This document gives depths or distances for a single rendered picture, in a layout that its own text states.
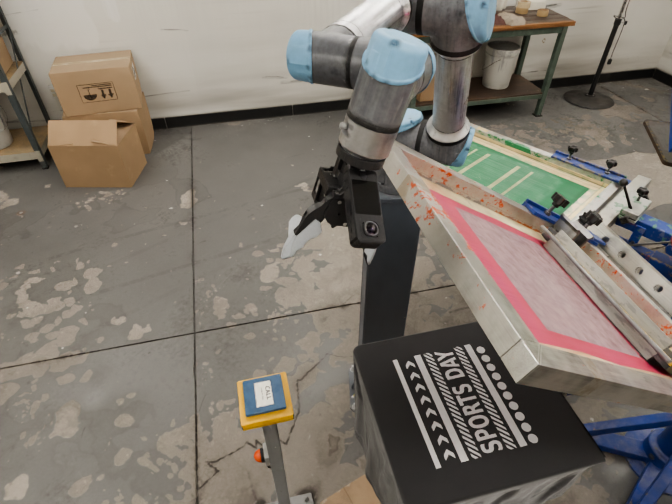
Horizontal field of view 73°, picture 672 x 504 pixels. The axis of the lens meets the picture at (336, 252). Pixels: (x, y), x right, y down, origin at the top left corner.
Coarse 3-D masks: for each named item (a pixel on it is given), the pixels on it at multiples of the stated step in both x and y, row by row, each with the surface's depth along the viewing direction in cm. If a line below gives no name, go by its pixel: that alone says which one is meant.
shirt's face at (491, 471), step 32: (384, 352) 127; (416, 352) 127; (384, 384) 119; (512, 384) 119; (384, 416) 112; (544, 416) 112; (576, 416) 112; (416, 448) 106; (544, 448) 106; (576, 448) 106; (416, 480) 101; (448, 480) 101; (480, 480) 101; (512, 480) 101
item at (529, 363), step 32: (416, 160) 96; (416, 192) 79; (480, 192) 107; (448, 224) 72; (544, 224) 119; (448, 256) 68; (480, 288) 62; (480, 320) 60; (512, 320) 57; (512, 352) 55; (544, 352) 55; (544, 384) 55; (576, 384) 58; (608, 384) 60; (640, 384) 65
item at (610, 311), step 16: (560, 240) 109; (560, 256) 107; (576, 256) 104; (576, 272) 103; (592, 272) 100; (592, 288) 99; (608, 288) 97; (608, 304) 95; (624, 304) 93; (624, 320) 92; (640, 320) 90; (640, 336) 89; (656, 336) 87; (640, 352) 88; (656, 352) 86
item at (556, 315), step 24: (504, 264) 84; (504, 288) 75; (528, 288) 81; (552, 288) 89; (528, 312) 72; (552, 312) 79; (576, 312) 86; (600, 312) 95; (552, 336) 70; (576, 336) 76; (600, 336) 83; (624, 336) 91; (624, 360) 80
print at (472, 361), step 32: (448, 352) 127; (480, 352) 127; (416, 384) 119; (448, 384) 119; (480, 384) 119; (416, 416) 112; (448, 416) 112; (480, 416) 112; (512, 416) 112; (448, 448) 106; (480, 448) 106; (512, 448) 106
